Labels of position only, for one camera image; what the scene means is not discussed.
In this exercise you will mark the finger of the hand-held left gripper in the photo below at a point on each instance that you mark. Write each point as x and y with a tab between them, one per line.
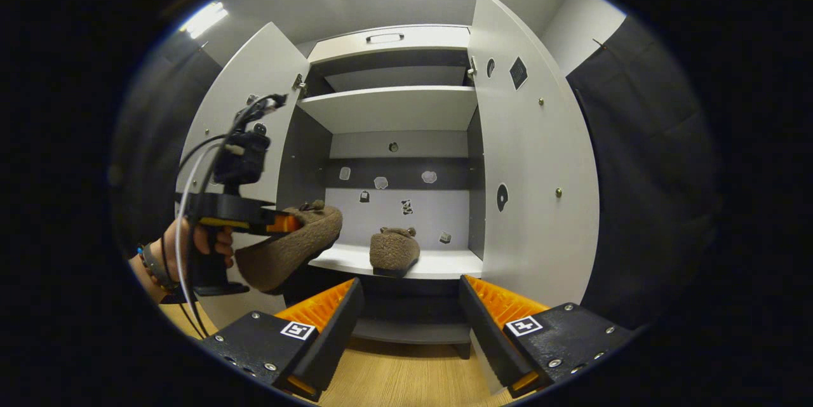
282	223

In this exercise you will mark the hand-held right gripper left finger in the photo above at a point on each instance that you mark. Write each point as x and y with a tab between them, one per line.
336	337

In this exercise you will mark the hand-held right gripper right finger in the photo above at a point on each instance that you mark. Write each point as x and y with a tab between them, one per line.
486	337

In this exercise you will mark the brown fuzzy slipper shoe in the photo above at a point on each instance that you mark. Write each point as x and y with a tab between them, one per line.
394	251
286	254

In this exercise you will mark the white cabinet door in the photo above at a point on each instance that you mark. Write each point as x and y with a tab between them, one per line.
267	77
533	223

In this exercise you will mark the white shoe cabinet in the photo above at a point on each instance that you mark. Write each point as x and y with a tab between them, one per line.
438	213

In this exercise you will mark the metal door hinge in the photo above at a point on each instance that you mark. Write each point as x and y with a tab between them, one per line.
472	67
298	83

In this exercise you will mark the ceiling light panel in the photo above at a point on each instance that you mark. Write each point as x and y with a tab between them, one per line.
204	18

